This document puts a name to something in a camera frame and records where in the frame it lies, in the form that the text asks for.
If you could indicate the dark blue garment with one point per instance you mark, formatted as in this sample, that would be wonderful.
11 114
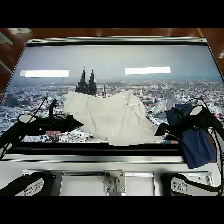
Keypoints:
197 146

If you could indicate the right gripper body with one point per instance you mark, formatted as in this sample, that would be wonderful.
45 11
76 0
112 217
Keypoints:
162 129

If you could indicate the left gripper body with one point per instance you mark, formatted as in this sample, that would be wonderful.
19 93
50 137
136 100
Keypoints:
70 122

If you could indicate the silver frame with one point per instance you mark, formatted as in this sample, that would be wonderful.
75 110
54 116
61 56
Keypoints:
100 163

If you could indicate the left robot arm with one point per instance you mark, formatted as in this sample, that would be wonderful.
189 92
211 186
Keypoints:
20 128

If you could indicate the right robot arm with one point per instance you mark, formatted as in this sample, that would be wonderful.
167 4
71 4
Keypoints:
204 120

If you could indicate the cream white shirt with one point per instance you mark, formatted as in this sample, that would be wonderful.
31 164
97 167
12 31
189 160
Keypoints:
113 116

